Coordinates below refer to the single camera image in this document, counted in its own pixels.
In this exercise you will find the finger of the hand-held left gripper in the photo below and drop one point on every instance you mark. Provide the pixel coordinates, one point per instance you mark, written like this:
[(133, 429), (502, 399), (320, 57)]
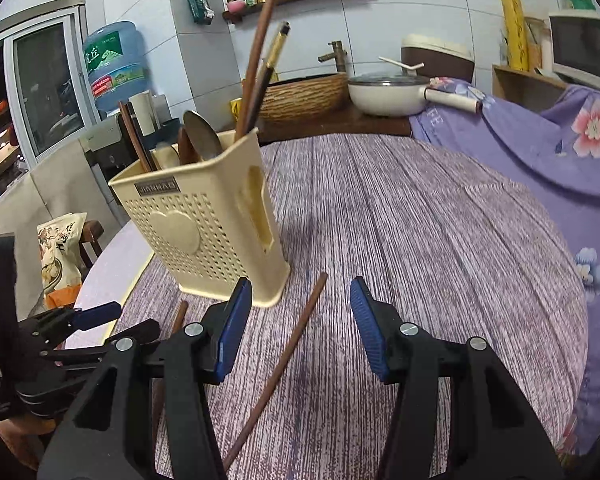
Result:
[(140, 332), (97, 316)]

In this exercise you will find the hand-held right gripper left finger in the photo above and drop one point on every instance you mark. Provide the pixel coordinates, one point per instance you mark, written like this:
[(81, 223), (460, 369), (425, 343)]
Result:
[(235, 330)]

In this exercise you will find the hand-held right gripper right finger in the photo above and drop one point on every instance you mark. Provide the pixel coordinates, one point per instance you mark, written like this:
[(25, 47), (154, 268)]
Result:
[(367, 330)]

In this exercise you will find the brown wooden chopstick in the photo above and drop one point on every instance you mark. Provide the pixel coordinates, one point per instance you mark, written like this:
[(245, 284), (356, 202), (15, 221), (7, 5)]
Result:
[(126, 120), (180, 312), (256, 60), (280, 365)]

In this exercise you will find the cream plastic utensil holder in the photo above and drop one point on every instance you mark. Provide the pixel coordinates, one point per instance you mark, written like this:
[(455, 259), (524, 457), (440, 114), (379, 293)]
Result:
[(180, 240)]

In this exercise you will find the black chopstick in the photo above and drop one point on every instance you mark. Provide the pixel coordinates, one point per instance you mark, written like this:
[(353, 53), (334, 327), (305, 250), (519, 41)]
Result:
[(262, 80), (141, 145)]

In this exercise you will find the metal spoon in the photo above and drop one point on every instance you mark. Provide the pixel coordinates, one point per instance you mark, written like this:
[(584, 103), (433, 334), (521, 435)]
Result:
[(202, 135)]

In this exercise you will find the printed snack bag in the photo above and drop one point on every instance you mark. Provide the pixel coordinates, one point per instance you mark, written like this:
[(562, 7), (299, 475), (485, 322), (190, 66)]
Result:
[(60, 255)]

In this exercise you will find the wooden stool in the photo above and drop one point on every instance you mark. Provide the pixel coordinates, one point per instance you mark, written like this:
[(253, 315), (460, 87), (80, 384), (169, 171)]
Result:
[(92, 232)]

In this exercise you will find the purple striped tablecloth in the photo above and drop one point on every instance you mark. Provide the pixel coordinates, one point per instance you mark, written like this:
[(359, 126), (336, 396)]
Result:
[(405, 235)]

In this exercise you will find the water dispenser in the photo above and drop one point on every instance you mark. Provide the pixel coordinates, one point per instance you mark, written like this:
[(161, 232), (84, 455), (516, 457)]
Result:
[(102, 145)]

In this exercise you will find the wooden counter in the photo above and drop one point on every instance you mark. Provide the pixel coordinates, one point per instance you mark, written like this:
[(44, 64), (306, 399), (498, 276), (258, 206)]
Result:
[(340, 122)]

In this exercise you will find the window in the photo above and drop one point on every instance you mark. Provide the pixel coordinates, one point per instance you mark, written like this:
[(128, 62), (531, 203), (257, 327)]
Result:
[(40, 85)]

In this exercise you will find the white pan with glass lid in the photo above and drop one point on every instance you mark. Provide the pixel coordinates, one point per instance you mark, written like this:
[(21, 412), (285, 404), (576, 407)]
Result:
[(385, 97)]

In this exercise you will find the woven brown basin sink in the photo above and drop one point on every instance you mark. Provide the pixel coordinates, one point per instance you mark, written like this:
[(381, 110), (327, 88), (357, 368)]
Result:
[(305, 97)]

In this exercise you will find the purple floral cloth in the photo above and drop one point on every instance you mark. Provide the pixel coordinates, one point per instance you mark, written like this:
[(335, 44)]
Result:
[(530, 150)]

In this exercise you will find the blue water bottle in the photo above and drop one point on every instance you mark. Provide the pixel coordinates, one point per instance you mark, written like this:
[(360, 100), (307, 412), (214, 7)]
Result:
[(115, 65)]

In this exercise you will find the white rice spoon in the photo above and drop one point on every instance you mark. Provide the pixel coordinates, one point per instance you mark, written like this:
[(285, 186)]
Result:
[(400, 63)]

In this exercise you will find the bronze faucet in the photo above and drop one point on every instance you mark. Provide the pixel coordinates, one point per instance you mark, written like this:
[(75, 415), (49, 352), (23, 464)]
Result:
[(337, 57)]

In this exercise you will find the white brown rice cooker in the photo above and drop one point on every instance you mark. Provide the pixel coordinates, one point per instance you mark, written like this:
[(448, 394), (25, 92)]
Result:
[(440, 60)]

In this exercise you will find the wooden shelf box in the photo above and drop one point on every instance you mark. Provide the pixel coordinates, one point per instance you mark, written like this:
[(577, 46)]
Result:
[(515, 90)]

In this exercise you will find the pink bowl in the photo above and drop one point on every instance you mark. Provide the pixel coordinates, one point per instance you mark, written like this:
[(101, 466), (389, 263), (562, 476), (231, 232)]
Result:
[(236, 5)]

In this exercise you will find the yellow roll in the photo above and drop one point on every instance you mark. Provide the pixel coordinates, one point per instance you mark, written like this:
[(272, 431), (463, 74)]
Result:
[(514, 30)]

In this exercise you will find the white microwave oven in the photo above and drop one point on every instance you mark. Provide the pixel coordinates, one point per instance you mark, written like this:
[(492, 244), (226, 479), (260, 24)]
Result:
[(580, 50)]

